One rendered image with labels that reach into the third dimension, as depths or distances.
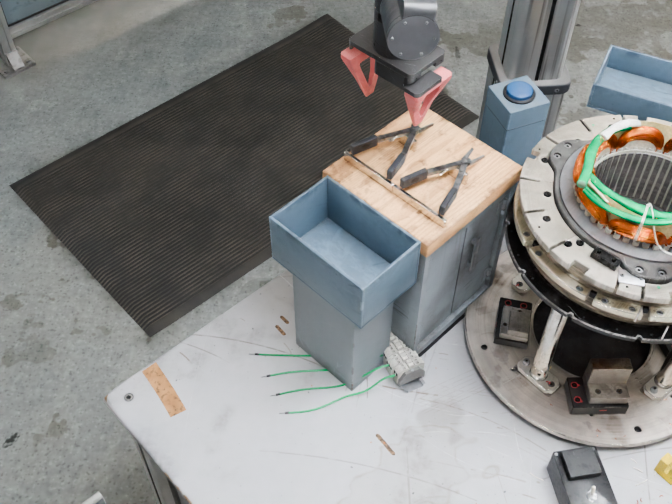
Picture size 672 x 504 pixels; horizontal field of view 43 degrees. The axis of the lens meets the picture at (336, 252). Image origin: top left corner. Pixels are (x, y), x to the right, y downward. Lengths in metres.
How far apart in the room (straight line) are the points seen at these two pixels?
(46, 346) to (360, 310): 1.43
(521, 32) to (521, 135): 0.21
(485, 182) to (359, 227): 0.18
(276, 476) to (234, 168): 1.59
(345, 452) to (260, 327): 0.25
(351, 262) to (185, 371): 0.32
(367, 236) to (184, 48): 2.09
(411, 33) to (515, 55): 0.63
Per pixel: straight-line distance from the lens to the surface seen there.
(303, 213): 1.17
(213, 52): 3.15
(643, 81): 1.46
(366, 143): 1.17
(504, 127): 1.36
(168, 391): 1.31
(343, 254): 1.18
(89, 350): 2.35
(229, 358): 1.33
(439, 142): 1.22
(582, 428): 1.29
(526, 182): 1.15
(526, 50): 1.54
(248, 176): 2.66
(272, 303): 1.38
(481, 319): 1.36
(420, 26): 0.93
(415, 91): 1.03
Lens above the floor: 1.89
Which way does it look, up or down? 50 degrees down
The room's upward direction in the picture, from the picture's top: straight up
